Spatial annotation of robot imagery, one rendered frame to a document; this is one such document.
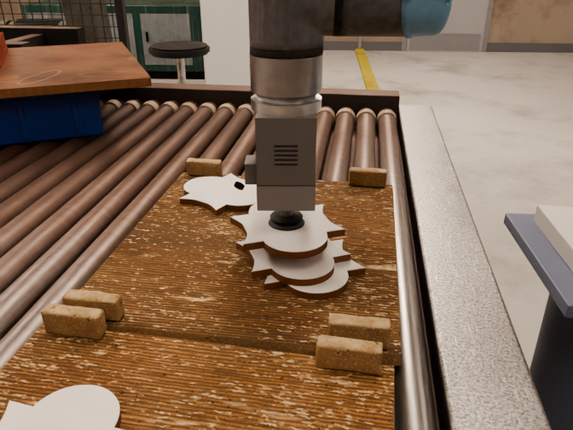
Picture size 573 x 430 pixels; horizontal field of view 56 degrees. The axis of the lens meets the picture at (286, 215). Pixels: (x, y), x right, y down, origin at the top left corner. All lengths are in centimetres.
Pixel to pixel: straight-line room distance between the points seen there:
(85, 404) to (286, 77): 34
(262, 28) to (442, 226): 41
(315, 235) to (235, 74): 415
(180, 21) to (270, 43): 545
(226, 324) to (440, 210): 43
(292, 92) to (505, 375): 34
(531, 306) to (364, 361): 192
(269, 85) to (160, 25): 551
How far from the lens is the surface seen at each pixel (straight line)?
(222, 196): 81
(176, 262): 67
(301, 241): 60
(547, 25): 839
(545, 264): 86
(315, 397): 48
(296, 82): 55
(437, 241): 77
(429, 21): 56
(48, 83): 118
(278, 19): 54
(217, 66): 474
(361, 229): 74
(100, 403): 49
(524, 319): 230
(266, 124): 55
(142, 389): 50
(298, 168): 57
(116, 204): 90
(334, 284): 60
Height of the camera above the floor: 128
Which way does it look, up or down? 26 degrees down
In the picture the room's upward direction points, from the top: straight up
